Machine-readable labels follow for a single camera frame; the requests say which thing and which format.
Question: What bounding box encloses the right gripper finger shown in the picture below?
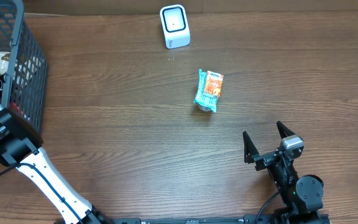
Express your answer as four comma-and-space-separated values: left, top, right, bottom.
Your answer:
276, 121, 295, 139
242, 131, 260, 164

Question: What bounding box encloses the teal orange tissue pack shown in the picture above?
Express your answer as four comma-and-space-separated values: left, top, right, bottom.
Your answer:
193, 69, 224, 113

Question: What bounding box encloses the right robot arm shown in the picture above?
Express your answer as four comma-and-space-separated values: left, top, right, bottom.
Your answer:
242, 121, 330, 223

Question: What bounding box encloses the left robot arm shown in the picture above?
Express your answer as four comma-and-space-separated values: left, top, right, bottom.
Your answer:
0, 104, 112, 223

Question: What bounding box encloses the white barcode scanner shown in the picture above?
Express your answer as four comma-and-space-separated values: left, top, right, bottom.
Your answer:
159, 4, 191, 49

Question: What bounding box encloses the grey plastic mesh basket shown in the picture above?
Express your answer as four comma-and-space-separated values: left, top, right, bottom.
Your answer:
0, 0, 48, 133

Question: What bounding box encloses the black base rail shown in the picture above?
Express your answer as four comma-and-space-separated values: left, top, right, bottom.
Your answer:
54, 213, 331, 224

